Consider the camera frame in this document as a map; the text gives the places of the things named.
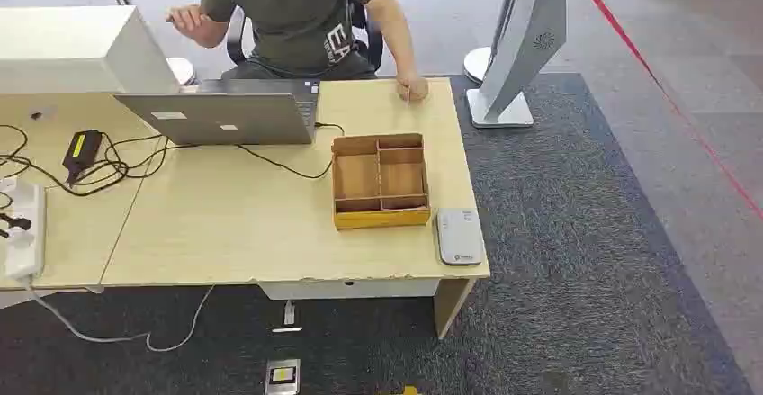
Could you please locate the black office chair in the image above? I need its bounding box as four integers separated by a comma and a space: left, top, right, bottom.
225, 0, 385, 73

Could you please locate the black power adapter yellow label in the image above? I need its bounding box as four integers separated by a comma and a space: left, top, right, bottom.
61, 129, 104, 186

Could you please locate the person's right hand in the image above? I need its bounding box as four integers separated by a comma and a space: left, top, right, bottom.
166, 4, 210, 40

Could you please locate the person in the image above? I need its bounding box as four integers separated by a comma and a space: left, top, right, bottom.
166, 0, 430, 103

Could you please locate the tangled black adapter cable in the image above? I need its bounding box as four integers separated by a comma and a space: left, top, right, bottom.
0, 123, 198, 198

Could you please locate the black plug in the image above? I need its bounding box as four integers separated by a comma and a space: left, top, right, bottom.
0, 212, 32, 239

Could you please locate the white power strip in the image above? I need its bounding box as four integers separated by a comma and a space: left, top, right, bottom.
4, 180, 48, 281

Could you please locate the round white stand base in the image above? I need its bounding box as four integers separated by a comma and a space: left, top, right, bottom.
166, 56, 197, 87
462, 45, 494, 85

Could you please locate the white card reader device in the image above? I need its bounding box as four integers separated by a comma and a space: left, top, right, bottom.
434, 207, 485, 267

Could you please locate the small white floor connector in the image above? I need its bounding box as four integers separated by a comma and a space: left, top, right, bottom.
271, 299, 304, 335

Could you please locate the silver laptop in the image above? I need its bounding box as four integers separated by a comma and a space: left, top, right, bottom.
114, 77, 322, 147

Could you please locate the person's left hand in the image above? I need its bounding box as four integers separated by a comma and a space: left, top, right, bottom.
396, 73, 430, 103

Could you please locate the dark grey carpet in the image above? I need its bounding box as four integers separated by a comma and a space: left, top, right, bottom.
0, 72, 754, 395

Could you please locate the wooden desk leg panel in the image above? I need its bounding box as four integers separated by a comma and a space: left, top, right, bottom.
433, 277, 478, 340

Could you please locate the large white box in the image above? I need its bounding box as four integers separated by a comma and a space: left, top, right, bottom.
0, 4, 181, 96

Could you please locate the white desk underframe beam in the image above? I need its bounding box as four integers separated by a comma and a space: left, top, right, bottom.
258, 278, 443, 301

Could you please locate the wooden compartment box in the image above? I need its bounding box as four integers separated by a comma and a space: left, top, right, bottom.
330, 132, 432, 231

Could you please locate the white power strip cable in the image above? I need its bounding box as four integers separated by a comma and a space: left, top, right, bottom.
23, 277, 216, 354

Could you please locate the steel floor socket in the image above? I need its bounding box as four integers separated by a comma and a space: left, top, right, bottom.
264, 358, 301, 395

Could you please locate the silver standing display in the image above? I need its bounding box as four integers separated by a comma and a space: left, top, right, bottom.
465, 0, 568, 130

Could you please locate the black laptop cable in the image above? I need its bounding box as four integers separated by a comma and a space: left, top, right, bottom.
235, 121, 346, 181

